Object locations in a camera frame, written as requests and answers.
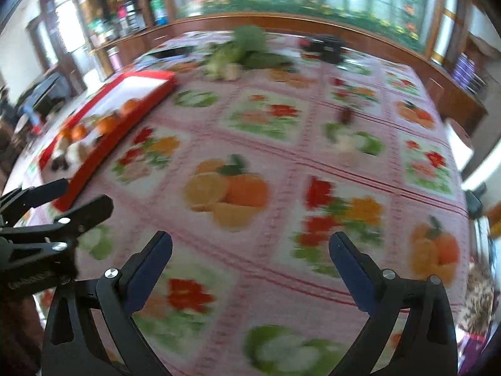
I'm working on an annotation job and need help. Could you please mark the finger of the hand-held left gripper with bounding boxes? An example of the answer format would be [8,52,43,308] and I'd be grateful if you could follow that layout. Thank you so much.
[0,195,114,271]
[0,178,70,226]

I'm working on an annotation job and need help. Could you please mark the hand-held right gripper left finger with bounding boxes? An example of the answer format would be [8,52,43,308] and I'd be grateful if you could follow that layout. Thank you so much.
[41,231,173,376]

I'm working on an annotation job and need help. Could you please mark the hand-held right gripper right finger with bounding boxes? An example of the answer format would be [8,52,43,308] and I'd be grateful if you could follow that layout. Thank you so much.
[329,232,458,376]

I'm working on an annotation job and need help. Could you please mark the red rimmed white tray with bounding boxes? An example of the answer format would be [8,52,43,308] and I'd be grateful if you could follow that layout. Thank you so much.
[38,70,178,212]

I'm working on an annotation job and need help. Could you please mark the person's left forearm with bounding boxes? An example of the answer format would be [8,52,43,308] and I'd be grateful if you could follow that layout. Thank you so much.
[0,295,44,376]

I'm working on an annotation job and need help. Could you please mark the fruit and flower printed tablecloth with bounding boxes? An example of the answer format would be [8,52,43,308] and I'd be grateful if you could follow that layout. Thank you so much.
[0,29,470,376]

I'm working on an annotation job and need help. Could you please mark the patterned brown cloth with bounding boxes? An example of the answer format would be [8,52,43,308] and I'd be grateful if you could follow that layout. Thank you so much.
[458,258,496,330]

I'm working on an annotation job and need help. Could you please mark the black rounded object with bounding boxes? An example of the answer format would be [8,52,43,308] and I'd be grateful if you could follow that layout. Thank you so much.
[466,190,484,220]

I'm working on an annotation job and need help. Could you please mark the pink bottle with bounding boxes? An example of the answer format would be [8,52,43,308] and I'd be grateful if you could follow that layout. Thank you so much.
[106,49,122,77]

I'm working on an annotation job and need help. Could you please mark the dark flat tablet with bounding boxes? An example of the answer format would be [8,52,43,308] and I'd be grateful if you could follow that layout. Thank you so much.
[151,46,196,59]

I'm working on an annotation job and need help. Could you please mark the black thermos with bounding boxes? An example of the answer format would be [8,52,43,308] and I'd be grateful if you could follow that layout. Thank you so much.
[123,0,142,34]

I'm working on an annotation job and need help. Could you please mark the green bottle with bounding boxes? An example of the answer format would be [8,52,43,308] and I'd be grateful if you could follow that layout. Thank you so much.
[151,0,167,26]

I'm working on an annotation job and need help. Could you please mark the leafy green vegetable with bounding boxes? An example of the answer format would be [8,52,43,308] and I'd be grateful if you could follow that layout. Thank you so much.
[204,25,294,77]

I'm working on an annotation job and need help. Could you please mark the black round device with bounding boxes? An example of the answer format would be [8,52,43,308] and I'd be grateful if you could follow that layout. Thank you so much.
[319,36,347,63]

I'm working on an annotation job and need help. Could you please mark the artificial flower strip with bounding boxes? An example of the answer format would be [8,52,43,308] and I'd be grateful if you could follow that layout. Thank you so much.
[204,0,421,42]

